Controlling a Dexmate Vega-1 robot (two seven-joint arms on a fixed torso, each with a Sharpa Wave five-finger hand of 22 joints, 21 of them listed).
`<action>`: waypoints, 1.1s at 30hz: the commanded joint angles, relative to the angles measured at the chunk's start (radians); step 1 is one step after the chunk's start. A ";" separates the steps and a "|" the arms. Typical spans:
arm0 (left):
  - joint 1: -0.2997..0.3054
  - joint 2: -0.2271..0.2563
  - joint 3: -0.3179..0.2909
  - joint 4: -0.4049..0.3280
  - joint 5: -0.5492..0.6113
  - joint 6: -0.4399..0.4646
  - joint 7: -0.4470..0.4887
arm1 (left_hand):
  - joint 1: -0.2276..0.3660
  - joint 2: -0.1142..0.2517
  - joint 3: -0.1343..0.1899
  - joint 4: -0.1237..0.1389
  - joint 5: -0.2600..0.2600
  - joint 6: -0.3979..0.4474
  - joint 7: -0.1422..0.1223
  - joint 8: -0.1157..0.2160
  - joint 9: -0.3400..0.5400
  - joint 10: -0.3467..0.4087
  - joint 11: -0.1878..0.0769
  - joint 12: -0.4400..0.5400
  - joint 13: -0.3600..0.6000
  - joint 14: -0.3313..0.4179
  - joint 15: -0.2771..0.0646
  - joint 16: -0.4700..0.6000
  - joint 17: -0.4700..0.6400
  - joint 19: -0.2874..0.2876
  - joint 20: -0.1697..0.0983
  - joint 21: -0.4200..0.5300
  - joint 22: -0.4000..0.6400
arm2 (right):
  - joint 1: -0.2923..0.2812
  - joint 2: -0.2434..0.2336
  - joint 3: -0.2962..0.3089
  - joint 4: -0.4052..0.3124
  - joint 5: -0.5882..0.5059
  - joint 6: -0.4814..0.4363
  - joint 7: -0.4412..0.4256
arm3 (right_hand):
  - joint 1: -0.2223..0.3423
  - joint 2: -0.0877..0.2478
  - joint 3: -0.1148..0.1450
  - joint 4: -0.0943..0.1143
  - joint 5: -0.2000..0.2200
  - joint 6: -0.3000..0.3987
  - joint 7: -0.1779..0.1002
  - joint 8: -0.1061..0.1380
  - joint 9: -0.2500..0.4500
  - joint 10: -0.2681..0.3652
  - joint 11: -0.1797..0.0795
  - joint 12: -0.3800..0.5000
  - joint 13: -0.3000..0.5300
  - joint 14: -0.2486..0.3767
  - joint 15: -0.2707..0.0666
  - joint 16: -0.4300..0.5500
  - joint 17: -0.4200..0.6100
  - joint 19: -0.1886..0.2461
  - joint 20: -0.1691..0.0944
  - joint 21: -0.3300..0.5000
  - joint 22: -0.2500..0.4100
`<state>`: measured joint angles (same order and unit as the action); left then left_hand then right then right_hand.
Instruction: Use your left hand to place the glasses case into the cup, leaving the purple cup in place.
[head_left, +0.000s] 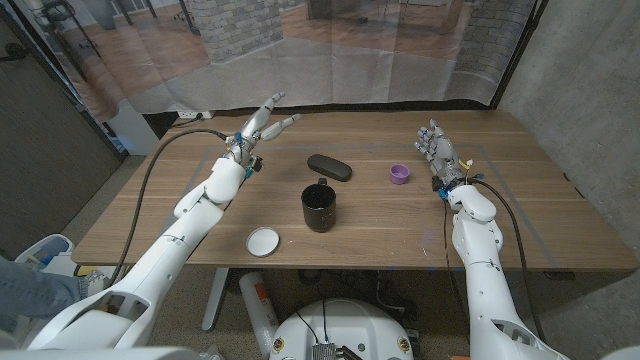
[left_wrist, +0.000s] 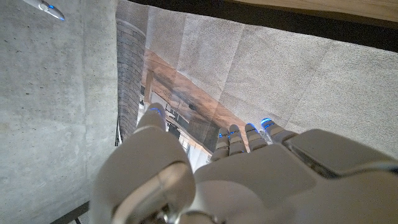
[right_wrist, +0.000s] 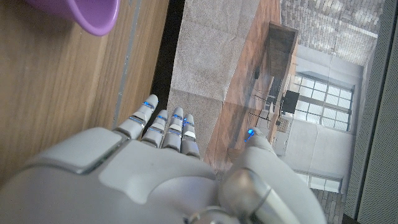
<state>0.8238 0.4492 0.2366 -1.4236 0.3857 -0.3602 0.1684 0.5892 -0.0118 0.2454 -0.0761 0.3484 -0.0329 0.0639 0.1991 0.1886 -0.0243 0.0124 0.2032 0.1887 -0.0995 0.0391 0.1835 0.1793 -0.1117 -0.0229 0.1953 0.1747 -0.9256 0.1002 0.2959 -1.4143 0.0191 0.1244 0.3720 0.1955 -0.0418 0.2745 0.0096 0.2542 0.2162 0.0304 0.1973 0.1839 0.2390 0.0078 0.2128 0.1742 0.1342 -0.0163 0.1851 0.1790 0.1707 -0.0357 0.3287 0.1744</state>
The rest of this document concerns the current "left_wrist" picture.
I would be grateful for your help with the black backdrop frame pole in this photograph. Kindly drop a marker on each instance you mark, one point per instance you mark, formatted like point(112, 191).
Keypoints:
point(117, 133)

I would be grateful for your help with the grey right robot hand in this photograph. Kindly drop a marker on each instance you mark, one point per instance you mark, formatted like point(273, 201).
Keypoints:
point(46, 7)

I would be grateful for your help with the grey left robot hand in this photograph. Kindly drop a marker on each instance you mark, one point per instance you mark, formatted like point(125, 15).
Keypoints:
point(248, 186)

